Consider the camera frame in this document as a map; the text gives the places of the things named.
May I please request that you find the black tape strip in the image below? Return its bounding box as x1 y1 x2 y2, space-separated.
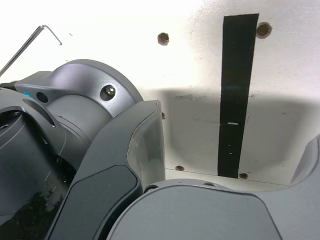
216 13 260 179

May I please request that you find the silver hex key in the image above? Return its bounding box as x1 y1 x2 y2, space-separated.
0 24 63 77

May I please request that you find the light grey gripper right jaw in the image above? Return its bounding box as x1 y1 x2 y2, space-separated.
107 133 320 240

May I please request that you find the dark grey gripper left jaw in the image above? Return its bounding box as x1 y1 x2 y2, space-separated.
47 99 167 240

